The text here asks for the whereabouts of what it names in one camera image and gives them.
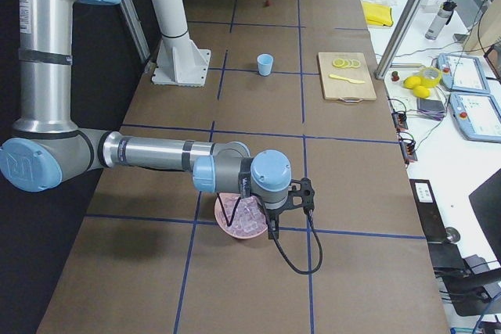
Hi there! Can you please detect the light blue cup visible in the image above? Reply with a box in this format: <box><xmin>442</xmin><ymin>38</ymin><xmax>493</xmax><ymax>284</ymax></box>
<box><xmin>256</xmin><ymin>53</ymin><xmax>274</xmax><ymax>77</ymax></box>

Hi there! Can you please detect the wooden cutting board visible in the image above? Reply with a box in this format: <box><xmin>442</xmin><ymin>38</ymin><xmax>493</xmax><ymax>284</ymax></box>
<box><xmin>317</xmin><ymin>52</ymin><xmax>377</xmax><ymax>103</ymax></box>

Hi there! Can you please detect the aluminium frame post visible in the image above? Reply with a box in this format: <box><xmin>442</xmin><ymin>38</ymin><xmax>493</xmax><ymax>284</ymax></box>
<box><xmin>374</xmin><ymin>0</ymin><xmax>422</xmax><ymax>80</ymax></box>

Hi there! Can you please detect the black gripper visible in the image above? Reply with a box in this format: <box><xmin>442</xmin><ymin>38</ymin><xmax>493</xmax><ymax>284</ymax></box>
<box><xmin>268</xmin><ymin>178</ymin><xmax>315</xmax><ymax>240</ymax></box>

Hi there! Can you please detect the yellow plastic knife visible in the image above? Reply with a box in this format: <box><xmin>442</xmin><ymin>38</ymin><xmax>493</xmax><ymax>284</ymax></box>
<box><xmin>329</xmin><ymin>74</ymin><xmax>365</xmax><ymax>84</ymax></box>

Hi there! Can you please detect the yellow cloth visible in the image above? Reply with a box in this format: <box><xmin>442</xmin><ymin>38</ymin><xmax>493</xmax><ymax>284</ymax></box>
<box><xmin>362</xmin><ymin>2</ymin><xmax>394</xmax><ymax>27</ymax></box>

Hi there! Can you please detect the grey water bottle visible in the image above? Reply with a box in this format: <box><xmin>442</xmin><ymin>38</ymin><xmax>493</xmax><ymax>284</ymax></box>
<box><xmin>424</xmin><ymin>0</ymin><xmax>457</xmax><ymax>40</ymax></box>

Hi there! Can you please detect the teach pendant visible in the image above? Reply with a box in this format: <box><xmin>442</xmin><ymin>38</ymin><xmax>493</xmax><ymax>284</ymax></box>
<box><xmin>437</xmin><ymin>53</ymin><xmax>490</xmax><ymax>94</ymax></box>
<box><xmin>449</xmin><ymin>92</ymin><xmax>500</xmax><ymax>143</ymax></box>

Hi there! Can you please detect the pink bowl of ice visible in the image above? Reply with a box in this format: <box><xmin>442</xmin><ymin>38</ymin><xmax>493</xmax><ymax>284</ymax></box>
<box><xmin>214</xmin><ymin>193</ymin><xmax>267</xmax><ymax>239</ymax></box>

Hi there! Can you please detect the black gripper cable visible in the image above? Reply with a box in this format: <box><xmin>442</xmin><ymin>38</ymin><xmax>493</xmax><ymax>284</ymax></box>
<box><xmin>265</xmin><ymin>189</ymin><xmax>324</xmax><ymax>275</ymax></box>

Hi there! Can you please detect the teach pendant near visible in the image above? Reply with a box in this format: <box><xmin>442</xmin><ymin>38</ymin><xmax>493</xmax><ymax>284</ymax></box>
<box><xmin>449</xmin><ymin>92</ymin><xmax>500</xmax><ymax>143</ymax></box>

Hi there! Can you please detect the teach pendant far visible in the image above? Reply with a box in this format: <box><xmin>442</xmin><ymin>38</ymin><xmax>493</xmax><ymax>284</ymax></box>
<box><xmin>437</xmin><ymin>53</ymin><xmax>490</xmax><ymax>94</ymax></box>

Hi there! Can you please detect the strawberry on side desk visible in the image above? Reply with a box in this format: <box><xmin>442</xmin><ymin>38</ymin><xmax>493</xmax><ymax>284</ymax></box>
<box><xmin>391</xmin><ymin>71</ymin><xmax>400</xmax><ymax>81</ymax></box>

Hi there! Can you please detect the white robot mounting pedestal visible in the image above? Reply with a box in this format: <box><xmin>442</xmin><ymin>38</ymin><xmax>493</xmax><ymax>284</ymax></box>
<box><xmin>151</xmin><ymin>0</ymin><xmax>211</xmax><ymax>87</ymax></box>

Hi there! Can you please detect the whole yellow lemon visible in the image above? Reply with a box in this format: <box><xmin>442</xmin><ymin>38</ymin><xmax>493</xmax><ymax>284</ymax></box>
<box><xmin>413</xmin><ymin>85</ymin><xmax>431</xmax><ymax>99</ymax></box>
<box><xmin>403</xmin><ymin>75</ymin><xmax>421</xmax><ymax>89</ymax></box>

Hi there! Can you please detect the yellow tape roll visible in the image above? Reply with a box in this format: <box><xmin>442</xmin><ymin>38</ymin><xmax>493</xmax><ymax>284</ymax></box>
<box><xmin>418</xmin><ymin>66</ymin><xmax>442</xmax><ymax>88</ymax></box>

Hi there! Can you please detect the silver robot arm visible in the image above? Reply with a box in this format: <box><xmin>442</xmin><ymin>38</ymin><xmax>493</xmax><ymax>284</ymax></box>
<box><xmin>1</xmin><ymin>0</ymin><xmax>314</xmax><ymax>239</ymax></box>

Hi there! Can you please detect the black monitor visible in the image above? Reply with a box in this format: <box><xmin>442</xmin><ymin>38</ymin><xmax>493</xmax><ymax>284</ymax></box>
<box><xmin>469</xmin><ymin>171</ymin><xmax>501</xmax><ymax>259</ymax></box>

